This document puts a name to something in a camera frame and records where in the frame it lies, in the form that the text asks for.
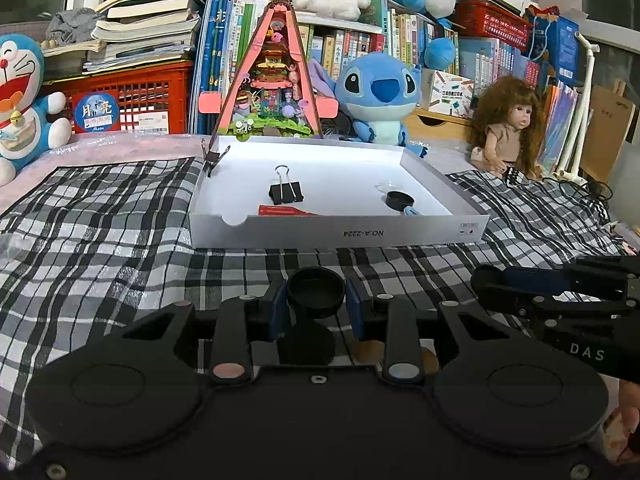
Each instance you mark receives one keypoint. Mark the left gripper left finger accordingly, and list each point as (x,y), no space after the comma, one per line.
(241,321)

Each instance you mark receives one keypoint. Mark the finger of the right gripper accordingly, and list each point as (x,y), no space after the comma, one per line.
(602,319)
(615,278)

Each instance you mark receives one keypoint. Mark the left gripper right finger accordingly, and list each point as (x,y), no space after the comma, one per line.
(392,321)

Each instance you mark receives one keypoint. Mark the black round cap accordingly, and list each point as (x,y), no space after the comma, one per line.
(398,201)
(315,293)

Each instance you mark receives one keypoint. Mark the person's right hand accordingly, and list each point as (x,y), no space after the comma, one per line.
(621,421)

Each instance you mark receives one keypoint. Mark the light blue plastic clip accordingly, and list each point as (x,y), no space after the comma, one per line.
(411,211)

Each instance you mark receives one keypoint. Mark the red plastic clip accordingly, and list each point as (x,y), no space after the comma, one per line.
(282,211)

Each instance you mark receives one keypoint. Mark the white desk lamp stand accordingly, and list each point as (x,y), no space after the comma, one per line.
(571,156)

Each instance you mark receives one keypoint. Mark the white cardboard box tray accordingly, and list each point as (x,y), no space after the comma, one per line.
(344,185)

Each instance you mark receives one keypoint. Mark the black binder clip in box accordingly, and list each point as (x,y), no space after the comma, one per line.
(285,191)

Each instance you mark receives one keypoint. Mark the black binder clip on box edge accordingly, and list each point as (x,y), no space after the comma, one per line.
(212,154)

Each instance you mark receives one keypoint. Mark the black white plaid cloth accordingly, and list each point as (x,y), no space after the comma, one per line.
(93,249)

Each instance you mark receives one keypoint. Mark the brown haired doll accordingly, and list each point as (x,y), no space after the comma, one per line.
(508,129)

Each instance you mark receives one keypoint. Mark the wooden drawer box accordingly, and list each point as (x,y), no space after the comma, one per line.
(424,125)

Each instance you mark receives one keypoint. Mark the blue Stitch plush toy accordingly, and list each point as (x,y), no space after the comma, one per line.
(375,94)

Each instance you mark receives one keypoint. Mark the pink triangular miniature house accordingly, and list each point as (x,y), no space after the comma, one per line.
(271,93)

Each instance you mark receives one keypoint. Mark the white patterned paper box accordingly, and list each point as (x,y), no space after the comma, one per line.
(446,94)

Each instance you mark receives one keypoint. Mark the red plastic crate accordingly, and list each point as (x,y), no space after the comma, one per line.
(153,99)

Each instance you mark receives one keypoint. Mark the Doraemon plush toy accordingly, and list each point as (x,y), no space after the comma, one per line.
(30,124)

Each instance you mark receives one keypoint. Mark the red basket upper right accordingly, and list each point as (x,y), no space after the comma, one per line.
(480,18)

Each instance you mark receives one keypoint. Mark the row of colourful books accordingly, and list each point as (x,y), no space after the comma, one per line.
(551,51)

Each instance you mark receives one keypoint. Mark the stack of books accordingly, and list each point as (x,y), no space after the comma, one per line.
(117,34)

